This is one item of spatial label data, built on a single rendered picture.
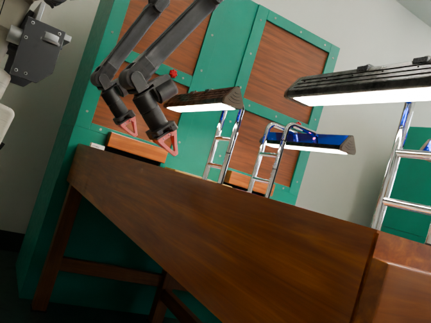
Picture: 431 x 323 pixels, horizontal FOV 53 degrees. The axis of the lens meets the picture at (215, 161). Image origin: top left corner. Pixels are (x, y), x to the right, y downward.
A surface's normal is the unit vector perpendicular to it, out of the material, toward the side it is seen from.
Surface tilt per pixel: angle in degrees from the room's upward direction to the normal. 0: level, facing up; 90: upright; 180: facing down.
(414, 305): 90
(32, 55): 90
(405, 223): 90
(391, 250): 90
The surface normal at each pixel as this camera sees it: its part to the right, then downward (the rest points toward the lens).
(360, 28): 0.51, 0.11
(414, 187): -0.81, -0.27
